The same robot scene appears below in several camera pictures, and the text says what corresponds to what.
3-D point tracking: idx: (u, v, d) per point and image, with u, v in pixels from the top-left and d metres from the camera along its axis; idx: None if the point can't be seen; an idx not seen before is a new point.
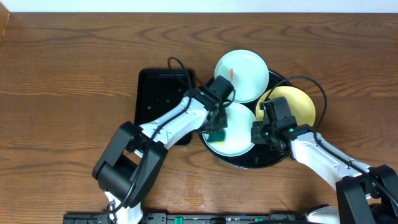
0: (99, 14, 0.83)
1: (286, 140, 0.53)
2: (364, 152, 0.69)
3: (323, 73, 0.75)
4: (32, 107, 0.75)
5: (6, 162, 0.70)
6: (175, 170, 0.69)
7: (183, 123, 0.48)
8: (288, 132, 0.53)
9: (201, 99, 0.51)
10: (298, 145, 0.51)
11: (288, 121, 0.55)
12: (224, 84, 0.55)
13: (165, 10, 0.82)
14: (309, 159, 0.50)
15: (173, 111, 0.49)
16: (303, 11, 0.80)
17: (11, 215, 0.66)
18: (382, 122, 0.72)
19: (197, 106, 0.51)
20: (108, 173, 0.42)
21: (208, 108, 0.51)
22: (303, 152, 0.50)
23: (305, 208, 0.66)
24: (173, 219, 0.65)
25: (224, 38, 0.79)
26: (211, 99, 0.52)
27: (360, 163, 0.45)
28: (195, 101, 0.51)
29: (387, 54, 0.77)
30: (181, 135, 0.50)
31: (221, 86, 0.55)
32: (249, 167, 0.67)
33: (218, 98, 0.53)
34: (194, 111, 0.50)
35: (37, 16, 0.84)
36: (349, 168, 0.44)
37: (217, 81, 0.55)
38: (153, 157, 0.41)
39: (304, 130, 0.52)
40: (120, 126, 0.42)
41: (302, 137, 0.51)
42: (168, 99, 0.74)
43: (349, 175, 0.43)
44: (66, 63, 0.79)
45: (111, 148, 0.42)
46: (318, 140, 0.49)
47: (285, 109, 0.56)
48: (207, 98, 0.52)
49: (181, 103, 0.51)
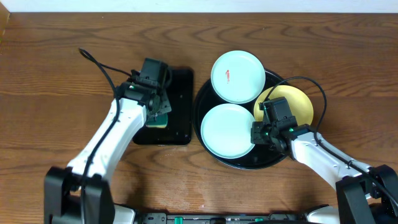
0: (99, 14, 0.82)
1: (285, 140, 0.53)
2: (364, 152, 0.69)
3: (323, 73, 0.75)
4: (32, 107, 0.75)
5: (7, 163, 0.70)
6: (175, 170, 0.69)
7: (119, 133, 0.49)
8: (288, 132, 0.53)
9: (132, 93, 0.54)
10: (297, 145, 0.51)
11: (287, 121, 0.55)
12: (156, 69, 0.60)
13: (165, 10, 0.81)
14: (308, 159, 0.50)
15: (104, 127, 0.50)
16: (303, 11, 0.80)
17: (12, 214, 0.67)
18: (382, 122, 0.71)
19: (127, 112, 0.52)
20: (60, 219, 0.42)
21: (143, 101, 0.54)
22: (302, 152, 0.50)
23: (305, 208, 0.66)
24: (173, 219, 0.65)
25: (224, 38, 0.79)
26: (147, 89, 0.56)
27: (360, 163, 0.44)
28: (130, 96, 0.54)
29: (387, 54, 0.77)
30: (124, 145, 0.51)
31: (152, 70, 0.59)
32: (250, 168, 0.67)
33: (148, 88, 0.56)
34: (127, 116, 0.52)
35: (37, 16, 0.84)
36: (349, 168, 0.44)
37: (146, 68, 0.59)
38: (93, 193, 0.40)
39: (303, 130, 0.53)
40: (46, 175, 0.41)
41: (302, 137, 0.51)
42: (180, 95, 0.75)
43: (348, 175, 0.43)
44: (66, 63, 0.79)
45: (49, 199, 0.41)
46: (318, 140, 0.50)
47: (285, 109, 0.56)
48: (140, 89, 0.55)
49: (111, 112, 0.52)
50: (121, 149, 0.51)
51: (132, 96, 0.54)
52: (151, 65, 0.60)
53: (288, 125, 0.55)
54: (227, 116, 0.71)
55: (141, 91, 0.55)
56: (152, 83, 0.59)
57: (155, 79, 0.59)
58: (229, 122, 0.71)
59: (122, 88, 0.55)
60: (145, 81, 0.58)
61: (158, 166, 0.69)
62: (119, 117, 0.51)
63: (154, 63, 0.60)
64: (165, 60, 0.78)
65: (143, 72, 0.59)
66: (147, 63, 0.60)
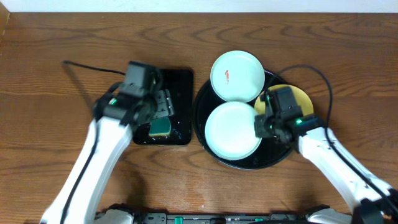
0: (99, 14, 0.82)
1: (291, 131, 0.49)
2: (364, 152, 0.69)
3: (323, 73, 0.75)
4: (32, 107, 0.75)
5: (7, 162, 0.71)
6: (175, 170, 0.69)
7: (98, 166, 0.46)
8: (293, 124, 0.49)
9: (114, 111, 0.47)
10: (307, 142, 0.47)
11: (293, 112, 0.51)
12: (141, 74, 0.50)
13: (165, 10, 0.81)
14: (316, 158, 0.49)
15: (79, 164, 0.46)
16: (303, 10, 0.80)
17: (12, 214, 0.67)
18: (382, 122, 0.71)
19: (106, 139, 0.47)
20: None
21: (125, 119, 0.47)
22: (313, 153, 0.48)
23: (305, 208, 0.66)
24: (173, 219, 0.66)
25: (224, 38, 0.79)
26: (134, 102, 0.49)
27: (378, 182, 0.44)
28: (112, 112, 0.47)
29: (387, 54, 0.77)
30: (105, 178, 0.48)
31: (135, 77, 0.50)
32: (247, 167, 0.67)
33: (134, 99, 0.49)
34: (106, 141, 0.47)
35: (37, 16, 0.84)
36: (367, 187, 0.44)
37: (130, 71, 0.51)
38: None
39: (313, 123, 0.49)
40: None
41: (311, 133, 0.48)
42: (180, 94, 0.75)
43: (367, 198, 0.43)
44: (66, 63, 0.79)
45: None
46: (331, 142, 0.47)
47: (290, 99, 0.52)
48: (124, 103, 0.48)
49: (89, 137, 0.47)
50: (102, 183, 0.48)
51: (114, 112, 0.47)
52: (135, 70, 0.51)
53: (294, 117, 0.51)
54: (232, 114, 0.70)
55: (125, 105, 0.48)
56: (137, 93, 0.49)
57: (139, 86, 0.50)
58: (233, 119, 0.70)
59: (99, 105, 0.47)
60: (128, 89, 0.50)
61: (158, 166, 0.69)
62: (96, 146, 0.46)
63: (138, 68, 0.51)
64: (165, 60, 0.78)
65: (127, 79, 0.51)
66: (130, 69, 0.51)
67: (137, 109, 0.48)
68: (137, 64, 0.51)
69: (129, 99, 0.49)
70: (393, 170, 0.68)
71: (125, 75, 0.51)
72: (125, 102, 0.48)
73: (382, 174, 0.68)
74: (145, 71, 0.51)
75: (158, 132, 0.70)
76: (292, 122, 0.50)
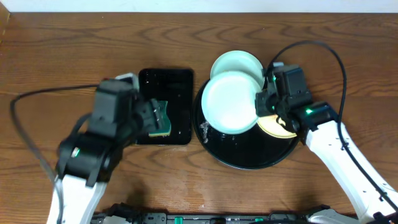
0: (99, 14, 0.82)
1: (300, 121, 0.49)
2: (363, 152, 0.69)
3: (323, 73, 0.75)
4: (32, 107, 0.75)
5: (7, 162, 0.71)
6: (175, 170, 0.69)
7: None
8: (304, 115, 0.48)
9: (81, 162, 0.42)
10: (319, 134, 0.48)
11: (301, 98, 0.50)
12: (110, 106, 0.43)
13: (165, 10, 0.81)
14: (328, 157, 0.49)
15: None
16: (303, 11, 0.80)
17: (12, 214, 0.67)
18: (382, 122, 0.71)
19: (72, 205, 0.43)
20: None
21: (93, 171, 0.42)
22: (327, 152, 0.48)
23: (305, 208, 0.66)
24: (173, 219, 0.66)
25: (224, 38, 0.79)
26: (104, 144, 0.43)
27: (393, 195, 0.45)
28: (81, 162, 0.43)
29: (387, 54, 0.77)
30: None
31: (104, 109, 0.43)
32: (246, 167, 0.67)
33: (102, 147, 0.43)
34: (72, 206, 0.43)
35: (37, 16, 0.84)
36: (382, 200, 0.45)
37: (99, 101, 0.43)
38: None
39: (323, 113, 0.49)
40: None
41: (322, 127, 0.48)
42: (179, 94, 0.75)
43: (380, 213, 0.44)
44: (66, 63, 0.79)
45: None
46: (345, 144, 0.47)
47: (300, 83, 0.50)
48: (94, 145, 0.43)
49: (55, 201, 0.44)
50: None
51: (83, 161, 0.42)
52: (102, 101, 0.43)
53: (303, 102, 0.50)
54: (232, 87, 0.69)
55: (94, 149, 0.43)
56: (110, 131, 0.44)
57: (111, 120, 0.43)
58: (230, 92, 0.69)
59: (64, 154, 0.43)
60: (101, 126, 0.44)
61: (158, 166, 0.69)
62: (63, 214, 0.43)
63: (105, 98, 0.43)
64: (165, 60, 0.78)
65: (96, 112, 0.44)
66: (97, 99, 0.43)
67: (106, 157, 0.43)
68: (104, 92, 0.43)
69: (97, 145, 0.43)
70: (393, 170, 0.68)
71: (94, 103, 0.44)
72: (94, 145, 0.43)
73: (382, 174, 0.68)
74: (114, 103, 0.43)
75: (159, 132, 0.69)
76: (302, 109, 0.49)
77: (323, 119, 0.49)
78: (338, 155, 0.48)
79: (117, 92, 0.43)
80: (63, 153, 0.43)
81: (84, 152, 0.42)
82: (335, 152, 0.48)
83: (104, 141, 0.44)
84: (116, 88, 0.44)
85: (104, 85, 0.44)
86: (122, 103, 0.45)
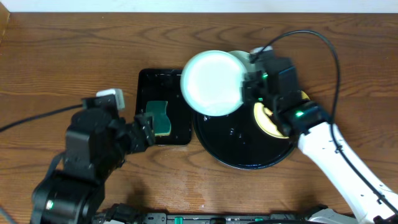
0: (99, 14, 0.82)
1: (291, 124, 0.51)
2: (363, 152, 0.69)
3: (323, 73, 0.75)
4: (32, 107, 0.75)
5: (7, 162, 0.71)
6: (175, 170, 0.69)
7: None
8: (294, 117, 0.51)
9: (58, 209, 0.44)
10: (313, 137, 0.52)
11: (291, 99, 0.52)
12: (85, 148, 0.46)
13: (165, 10, 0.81)
14: (324, 161, 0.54)
15: None
16: (303, 11, 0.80)
17: (12, 215, 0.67)
18: (382, 122, 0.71)
19: None
20: None
21: (72, 215, 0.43)
22: (324, 157, 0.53)
23: (305, 208, 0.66)
24: (173, 219, 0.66)
25: (224, 38, 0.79)
26: (82, 188, 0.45)
27: (390, 196, 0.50)
28: (56, 213, 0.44)
29: (387, 54, 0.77)
30: None
31: (80, 151, 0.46)
32: (244, 167, 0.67)
33: (79, 189, 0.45)
34: None
35: (37, 16, 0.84)
36: (380, 203, 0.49)
37: (72, 145, 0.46)
38: None
39: (313, 115, 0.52)
40: None
41: (315, 129, 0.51)
42: (178, 94, 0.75)
43: (380, 216, 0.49)
44: (66, 63, 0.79)
45: None
46: (339, 148, 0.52)
47: (291, 85, 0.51)
48: (71, 190, 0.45)
49: None
50: None
51: (60, 210, 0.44)
52: (76, 143, 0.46)
53: (293, 103, 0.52)
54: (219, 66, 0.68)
55: (73, 196, 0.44)
56: (88, 173, 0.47)
57: (87, 161, 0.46)
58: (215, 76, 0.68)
59: (38, 205, 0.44)
60: (78, 167, 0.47)
61: (158, 166, 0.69)
62: None
63: (79, 139, 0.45)
64: (165, 60, 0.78)
65: (71, 153, 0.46)
66: (71, 142, 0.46)
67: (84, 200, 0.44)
68: (78, 132, 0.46)
69: (74, 189, 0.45)
70: (393, 170, 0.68)
71: (67, 147, 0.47)
72: (71, 191, 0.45)
73: (382, 174, 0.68)
74: (87, 145, 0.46)
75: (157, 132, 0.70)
76: (293, 111, 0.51)
77: (313, 122, 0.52)
78: (333, 159, 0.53)
79: (91, 132, 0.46)
80: (37, 202, 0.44)
81: (59, 201, 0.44)
82: (330, 155, 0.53)
83: (82, 185, 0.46)
84: (90, 127, 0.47)
85: (78, 124, 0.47)
86: (96, 142, 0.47)
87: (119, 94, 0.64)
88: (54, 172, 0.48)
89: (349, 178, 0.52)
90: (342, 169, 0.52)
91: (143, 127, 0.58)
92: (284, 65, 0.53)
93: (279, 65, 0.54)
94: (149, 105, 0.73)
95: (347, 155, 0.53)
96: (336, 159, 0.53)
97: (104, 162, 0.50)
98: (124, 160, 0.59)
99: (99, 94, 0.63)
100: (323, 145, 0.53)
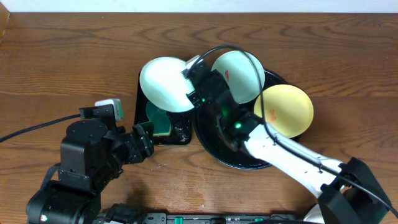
0: (99, 14, 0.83)
1: (237, 139, 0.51)
2: (363, 152, 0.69)
3: (323, 73, 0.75)
4: (32, 107, 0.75)
5: (8, 162, 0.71)
6: (175, 170, 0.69)
7: None
8: (236, 129, 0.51)
9: (53, 220, 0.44)
10: (252, 140, 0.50)
11: (231, 114, 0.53)
12: (81, 159, 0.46)
13: (165, 10, 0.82)
14: (265, 155, 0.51)
15: None
16: (303, 11, 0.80)
17: (12, 215, 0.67)
18: (382, 122, 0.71)
19: None
20: None
21: None
22: (263, 150, 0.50)
23: (305, 208, 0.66)
24: (173, 219, 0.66)
25: (224, 38, 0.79)
26: (77, 200, 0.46)
27: (328, 162, 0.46)
28: None
29: (387, 54, 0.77)
30: None
31: (74, 163, 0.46)
32: (245, 167, 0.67)
33: (75, 200, 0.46)
34: None
35: (37, 16, 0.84)
36: (321, 172, 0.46)
37: (66, 157, 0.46)
38: None
39: (251, 121, 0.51)
40: None
41: (253, 136, 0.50)
42: None
43: (325, 184, 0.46)
44: (66, 63, 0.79)
45: None
46: (275, 139, 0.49)
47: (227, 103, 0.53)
48: (65, 202, 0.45)
49: None
50: None
51: (56, 221, 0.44)
52: (72, 154, 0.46)
53: (232, 117, 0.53)
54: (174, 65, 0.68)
55: (67, 208, 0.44)
56: (83, 185, 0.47)
57: (83, 173, 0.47)
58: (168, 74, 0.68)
59: (34, 216, 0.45)
60: (74, 179, 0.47)
61: (158, 166, 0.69)
62: None
63: (74, 151, 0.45)
64: None
65: (66, 163, 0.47)
66: (66, 152, 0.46)
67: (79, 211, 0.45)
68: (73, 144, 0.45)
69: (69, 200, 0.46)
70: (393, 170, 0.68)
71: (62, 157, 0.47)
72: (66, 204, 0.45)
73: (383, 174, 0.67)
74: (81, 157, 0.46)
75: (158, 132, 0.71)
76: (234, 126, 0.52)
77: (250, 129, 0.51)
78: (273, 150, 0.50)
79: (86, 144, 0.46)
80: (32, 213, 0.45)
81: (54, 213, 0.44)
82: (270, 149, 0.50)
83: (78, 197, 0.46)
84: (85, 139, 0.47)
85: (73, 135, 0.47)
86: (91, 152, 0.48)
87: (117, 104, 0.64)
88: (50, 183, 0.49)
89: (291, 162, 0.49)
90: (283, 157, 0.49)
91: (142, 137, 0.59)
92: (218, 85, 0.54)
93: (212, 85, 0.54)
94: (148, 106, 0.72)
95: (285, 141, 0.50)
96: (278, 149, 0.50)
97: (101, 173, 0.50)
98: (122, 171, 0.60)
99: (97, 104, 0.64)
100: (262, 144, 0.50)
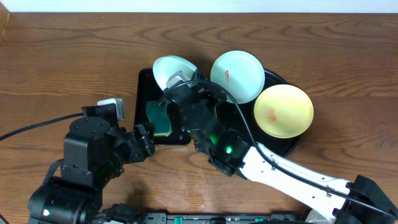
0: (99, 14, 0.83)
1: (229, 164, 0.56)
2: (363, 152, 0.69)
3: (323, 73, 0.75)
4: (32, 107, 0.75)
5: (7, 162, 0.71)
6: (175, 170, 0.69)
7: None
8: (227, 155, 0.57)
9: (56, 214, 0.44)
10: (249, 166, 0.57)
11: (221, 140, 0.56)
12: (84, 154, 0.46)
13: (165, 10, 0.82)
14: (267, 180, 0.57)
15: None
16: (303, 11, 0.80)
17: (11, 215, 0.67)
18: (382, 122, 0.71)
19: None
20: None
21: (69, 221, 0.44)
22: (268, 177, 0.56)
23: (305, 208, 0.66)
24: (173, 219, 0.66)
25: (224, 38, 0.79)
26: (80, 195, 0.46)
27: (335, 183, 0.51)
28: (54, 220, 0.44)
29: (387, 54, 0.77)
30: None
31: (78, 158, 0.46)
32: None
33: (78, 196, 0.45)
34: None
35: (37, 16, 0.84)
36: (330, 196, 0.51)
37: (71, 153, 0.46)
38: None
39: (242, 144, 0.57)
40: None
41: (249, 159, 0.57)
42: None
43: (336, 208, 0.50)
44: (66, 63, 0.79)
45: None
46: (273, 163, 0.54)
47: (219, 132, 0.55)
48: (68, 198, 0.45)
49: None
50: None
51: (58, 216, 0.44)
52: (75, 149, 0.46)
53: (222, 143, 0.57)
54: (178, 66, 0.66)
55: (70, 203, 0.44)
56: (86, 180, 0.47)
57: (85, 168, 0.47)
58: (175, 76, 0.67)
59: (36, 211, 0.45)
60: (77, 175, 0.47)
61: (158, 166, 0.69)
62: None
63: (78, 145, 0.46)
64: None
65: (69, 159, 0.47)
66: (69, 147, 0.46)
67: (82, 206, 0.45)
68: (76, 139, 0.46)
69: (71, 196, 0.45)
70: (393, 170, 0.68)
71: (64, 153, 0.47)
72: (68, 198, 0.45)
73: (383, 174, 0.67)
74: (84, 154, 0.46)
75: (158, 132, 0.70)
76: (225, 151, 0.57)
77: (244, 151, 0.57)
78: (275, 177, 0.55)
79: (89, 139, 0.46)
80: (35, 208, 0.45)
81: (56, 208, 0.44)
82: (272, 175, 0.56)
83: (80, 192, 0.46)
84: (87, 134, 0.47)
85: (76, 131, 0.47)
86: (94, 149, 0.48)
87: (119, 104, 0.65)
88: (52, 179, 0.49)
89: (295, 185, 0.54)
90: (285, 181, 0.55)
91: (143, 137, 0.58)
92: (203, 113, 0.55)
93: (198, 113, 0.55)
94: (149, 105, 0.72)
95: (284, 164, 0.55)
96: (278, 172, 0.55)
97: (103, 170, 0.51)
98: (122, 171, 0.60)
99: (99, 103, 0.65)
100: (260, 169, 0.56)
